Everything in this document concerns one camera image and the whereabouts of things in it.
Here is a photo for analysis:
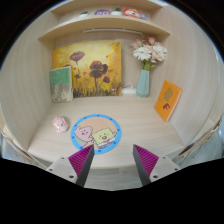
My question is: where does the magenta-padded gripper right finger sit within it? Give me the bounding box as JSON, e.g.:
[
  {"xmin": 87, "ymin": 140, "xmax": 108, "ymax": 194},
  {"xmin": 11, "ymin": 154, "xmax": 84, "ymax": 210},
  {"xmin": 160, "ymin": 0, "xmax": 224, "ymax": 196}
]
[{"xmin": 132, "ymin": 143, "xmax": 181, "ymax": 187}]

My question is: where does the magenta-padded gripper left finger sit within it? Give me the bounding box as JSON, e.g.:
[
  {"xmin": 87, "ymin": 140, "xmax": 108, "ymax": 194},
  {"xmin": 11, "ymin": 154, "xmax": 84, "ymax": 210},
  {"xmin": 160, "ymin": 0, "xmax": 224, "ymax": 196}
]
[{"xmin": 45, "ymin": 143, "xmax": 96, "ymax": 188}]

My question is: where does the pink computer mouse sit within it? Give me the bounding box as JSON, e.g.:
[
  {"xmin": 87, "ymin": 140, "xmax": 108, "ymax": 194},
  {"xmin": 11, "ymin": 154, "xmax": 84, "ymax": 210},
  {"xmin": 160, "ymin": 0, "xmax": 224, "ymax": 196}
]
[{"xmin": 51, "ymin": 115, "xmax": 70, "ymax": 133}]

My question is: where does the orange covered book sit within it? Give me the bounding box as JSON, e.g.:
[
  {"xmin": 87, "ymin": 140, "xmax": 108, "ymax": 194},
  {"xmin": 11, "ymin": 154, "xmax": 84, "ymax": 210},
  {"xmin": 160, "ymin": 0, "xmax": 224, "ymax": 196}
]
[{"xmin": 153, "ymin": 79, "xmax": 184, "ymax": 123}]

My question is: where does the white power adapter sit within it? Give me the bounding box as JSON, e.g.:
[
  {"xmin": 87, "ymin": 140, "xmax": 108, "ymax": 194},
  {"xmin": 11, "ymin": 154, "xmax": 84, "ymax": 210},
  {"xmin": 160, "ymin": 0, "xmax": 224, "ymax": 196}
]
[{"xmin": 121, "ymin": 83, "xmax": 138, "ymax": 95}]

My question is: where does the mint green faceted vase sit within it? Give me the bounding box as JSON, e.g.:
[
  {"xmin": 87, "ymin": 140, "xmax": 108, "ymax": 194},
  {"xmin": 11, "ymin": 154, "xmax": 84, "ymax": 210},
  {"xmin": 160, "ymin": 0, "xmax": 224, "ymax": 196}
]
[{"xmin": 135, "ymin": 69, "xmax": 151, "ymax": 99}]

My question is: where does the green covered book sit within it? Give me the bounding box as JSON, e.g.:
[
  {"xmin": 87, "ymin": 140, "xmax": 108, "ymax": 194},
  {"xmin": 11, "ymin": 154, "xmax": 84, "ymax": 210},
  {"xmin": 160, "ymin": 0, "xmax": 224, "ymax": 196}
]
[{"xmin": 49, "ymin": 65, "xmax": 74, "ymax": 104}]

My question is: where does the pink and white flower bouquet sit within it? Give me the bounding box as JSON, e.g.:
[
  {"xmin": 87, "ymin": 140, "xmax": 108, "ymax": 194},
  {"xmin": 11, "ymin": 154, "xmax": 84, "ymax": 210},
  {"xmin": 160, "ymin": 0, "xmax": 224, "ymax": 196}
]
[{"xmin": 129, "ymin": 36, "xmax": 169, "ymax": 71}]

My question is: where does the yellow poppy flower painting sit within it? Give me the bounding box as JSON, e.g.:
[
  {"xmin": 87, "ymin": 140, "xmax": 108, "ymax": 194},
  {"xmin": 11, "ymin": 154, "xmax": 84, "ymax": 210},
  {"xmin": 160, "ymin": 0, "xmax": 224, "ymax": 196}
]
[{"xmin": 51, "ymin": 40, "xmax": 123, "ymax": 98}]

